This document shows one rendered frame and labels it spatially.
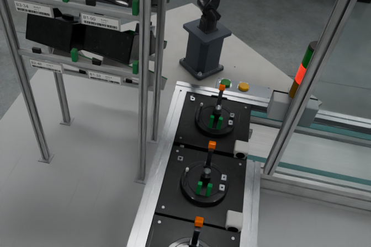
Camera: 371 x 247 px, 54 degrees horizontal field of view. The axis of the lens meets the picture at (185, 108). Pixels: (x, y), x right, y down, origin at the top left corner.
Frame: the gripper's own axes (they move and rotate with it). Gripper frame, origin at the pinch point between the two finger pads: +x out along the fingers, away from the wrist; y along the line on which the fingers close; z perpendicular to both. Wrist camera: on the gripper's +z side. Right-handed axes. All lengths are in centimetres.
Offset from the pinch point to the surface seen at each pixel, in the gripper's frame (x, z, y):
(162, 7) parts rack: 7.5, 28.1, 14.4
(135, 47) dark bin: 19.6, 27.0, 16.5
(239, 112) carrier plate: 2, -7, 53
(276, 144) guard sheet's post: 10, 19, 62
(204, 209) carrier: 37, 14, 60
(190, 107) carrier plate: 11.8, -9.5, 39.1
